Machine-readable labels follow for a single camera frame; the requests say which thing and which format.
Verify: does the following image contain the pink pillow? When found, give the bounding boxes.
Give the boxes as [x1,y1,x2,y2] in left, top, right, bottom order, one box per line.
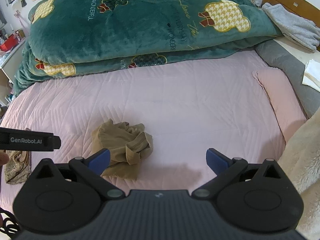
[252,68,307,145]

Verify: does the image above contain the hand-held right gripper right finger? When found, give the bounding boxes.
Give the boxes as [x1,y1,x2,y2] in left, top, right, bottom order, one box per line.
[191,148,288,200]

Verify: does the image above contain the black cable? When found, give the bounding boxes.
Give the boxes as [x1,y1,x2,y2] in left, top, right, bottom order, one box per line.
[0,207,19,240]

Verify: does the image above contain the green printed plush blanket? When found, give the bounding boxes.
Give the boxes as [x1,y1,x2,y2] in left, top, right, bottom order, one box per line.
[14,0,284,97]

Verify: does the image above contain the beige patterned cloth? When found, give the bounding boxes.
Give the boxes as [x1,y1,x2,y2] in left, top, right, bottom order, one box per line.
[4,151,32,185]

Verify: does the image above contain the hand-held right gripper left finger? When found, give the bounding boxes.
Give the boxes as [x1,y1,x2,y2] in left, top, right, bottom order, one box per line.
[32,148,125,201]

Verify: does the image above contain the grey folded towel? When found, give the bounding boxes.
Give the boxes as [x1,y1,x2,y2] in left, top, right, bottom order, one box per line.
[261,2,320,53]

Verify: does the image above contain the red box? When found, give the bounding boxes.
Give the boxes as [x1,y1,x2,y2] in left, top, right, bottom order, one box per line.
[0,33,20,52]

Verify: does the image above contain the khaki garment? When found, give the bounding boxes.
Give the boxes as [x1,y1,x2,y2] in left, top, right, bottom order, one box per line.
[92,120,154,180]

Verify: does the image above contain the white side desk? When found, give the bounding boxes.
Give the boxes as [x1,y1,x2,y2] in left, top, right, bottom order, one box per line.
[0,39,27,108]

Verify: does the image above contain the pink quilted bed sheet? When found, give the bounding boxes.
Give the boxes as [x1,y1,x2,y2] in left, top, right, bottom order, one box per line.
[0,49,287,210]

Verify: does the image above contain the white folded cloth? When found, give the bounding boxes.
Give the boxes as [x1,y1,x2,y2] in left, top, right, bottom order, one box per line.
[302,59,320,92]

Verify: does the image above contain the grey bolster cushion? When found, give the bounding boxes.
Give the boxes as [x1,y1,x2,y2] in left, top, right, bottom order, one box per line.
[255,40,319,119]

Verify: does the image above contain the beige fluffy blanket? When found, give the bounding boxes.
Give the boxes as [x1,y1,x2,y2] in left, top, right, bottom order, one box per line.
[277,110,320,239]

